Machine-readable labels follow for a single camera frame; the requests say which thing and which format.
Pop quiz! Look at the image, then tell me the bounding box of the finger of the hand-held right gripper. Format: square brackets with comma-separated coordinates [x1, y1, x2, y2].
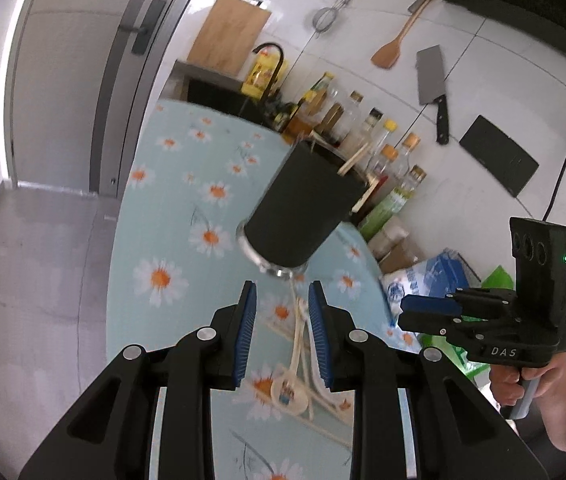
[400, 287, 516, 322]
[397, 310, 508, 346]

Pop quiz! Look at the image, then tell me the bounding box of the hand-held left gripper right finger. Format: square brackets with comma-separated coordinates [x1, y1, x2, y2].
[309, 280, 548, 480]

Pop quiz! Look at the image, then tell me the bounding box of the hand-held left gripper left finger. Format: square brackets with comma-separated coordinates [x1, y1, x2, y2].
[18, 280, 258, 480]

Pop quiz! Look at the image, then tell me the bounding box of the plain cream spoon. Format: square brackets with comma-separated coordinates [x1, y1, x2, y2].
[297, 300, 320, 418]

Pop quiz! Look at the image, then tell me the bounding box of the cream printed spoon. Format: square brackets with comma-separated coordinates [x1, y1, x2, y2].
[270, 296, 312, 413]

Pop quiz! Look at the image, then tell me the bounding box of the wooden chopstick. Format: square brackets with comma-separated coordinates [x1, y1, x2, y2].
[303, 347, 352, 425]
[308, 416, 352, 447]
[354, 176, 381, 214]
[309, 131, 344, 159]
[339, 143, 371, 176]

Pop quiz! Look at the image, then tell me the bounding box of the black utensil holder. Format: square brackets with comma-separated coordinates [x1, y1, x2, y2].
[237, 141, 370, 281]

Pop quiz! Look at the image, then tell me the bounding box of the person's right hand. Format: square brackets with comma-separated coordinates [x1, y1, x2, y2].
[489, 355, 566, 456]

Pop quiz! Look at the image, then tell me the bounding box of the blue white salt bag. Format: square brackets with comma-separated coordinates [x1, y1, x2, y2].
[380, 249, 471, 331]

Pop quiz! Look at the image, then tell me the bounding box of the brown powder jar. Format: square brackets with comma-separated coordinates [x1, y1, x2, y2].
[378, 240, 426, 273]

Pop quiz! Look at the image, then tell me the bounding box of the green plastic bag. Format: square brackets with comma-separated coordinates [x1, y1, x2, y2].
[420, 265, 518, 391]

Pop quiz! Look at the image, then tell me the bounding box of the white lid spice jar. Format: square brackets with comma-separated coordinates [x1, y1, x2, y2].
[368, 222, 408, 256]

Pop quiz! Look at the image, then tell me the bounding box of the gold cap green label bottle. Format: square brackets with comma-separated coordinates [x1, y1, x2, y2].
[358, 165, 427, 241]

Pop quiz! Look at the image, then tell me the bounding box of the floral blue tablecloth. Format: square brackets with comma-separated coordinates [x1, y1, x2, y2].
[105, 99, 421, 480]

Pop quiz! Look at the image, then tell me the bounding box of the small gold cap bottle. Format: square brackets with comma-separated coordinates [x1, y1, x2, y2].
[368, 144, 400, 196]

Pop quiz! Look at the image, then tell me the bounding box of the tall clear gold cap bottle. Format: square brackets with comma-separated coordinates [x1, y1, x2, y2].
[393, 132, 422, 181]

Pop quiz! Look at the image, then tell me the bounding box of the yellow cap clear bottle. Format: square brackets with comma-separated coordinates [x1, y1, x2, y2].
[375, 119, 398, 161]

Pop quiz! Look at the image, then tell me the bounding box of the black cap bottle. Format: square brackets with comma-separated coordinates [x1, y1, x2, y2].
[358, 107, 384, 161]

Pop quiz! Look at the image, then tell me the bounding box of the small dark container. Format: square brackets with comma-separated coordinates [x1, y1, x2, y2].
[269, 100, 300, 131]

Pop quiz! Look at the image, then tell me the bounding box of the yellow cap green label bottle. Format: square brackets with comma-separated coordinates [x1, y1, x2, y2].
[299, 72, 336, 126]

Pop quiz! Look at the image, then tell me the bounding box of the dark kitchen sink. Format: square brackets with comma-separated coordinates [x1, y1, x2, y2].
[173, 59, 264, 126]

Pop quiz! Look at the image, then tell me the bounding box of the wooden spatula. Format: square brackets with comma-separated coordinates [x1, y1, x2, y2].
[370, 0, 436, 69]

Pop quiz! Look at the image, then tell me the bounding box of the yellow oil bottle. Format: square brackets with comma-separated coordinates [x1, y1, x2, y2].
[241, 55, 288, 98]

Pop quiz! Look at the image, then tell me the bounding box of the black faucet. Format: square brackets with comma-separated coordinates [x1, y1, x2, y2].
[253, 43, 286, 107]

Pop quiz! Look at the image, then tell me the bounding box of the wooden cutting board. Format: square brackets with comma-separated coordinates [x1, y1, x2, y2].
[186, 0, 272, 79]

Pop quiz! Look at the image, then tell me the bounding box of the grey door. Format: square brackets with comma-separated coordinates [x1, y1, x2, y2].
[13, 0, 198, 196]

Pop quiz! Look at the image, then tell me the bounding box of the black rectangular wall board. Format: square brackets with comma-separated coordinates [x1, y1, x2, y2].
[459, 115, 540, 198]

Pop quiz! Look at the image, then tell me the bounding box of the black handled cleaver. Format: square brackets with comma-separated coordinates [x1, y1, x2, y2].
[415, 45, 451, 146]

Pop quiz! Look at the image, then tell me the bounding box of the metal wire strainer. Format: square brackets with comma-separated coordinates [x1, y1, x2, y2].
[312, 0, 361, 32]

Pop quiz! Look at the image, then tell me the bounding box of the black door handle lock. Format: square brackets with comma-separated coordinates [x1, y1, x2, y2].
[120, 0, 168, 56]

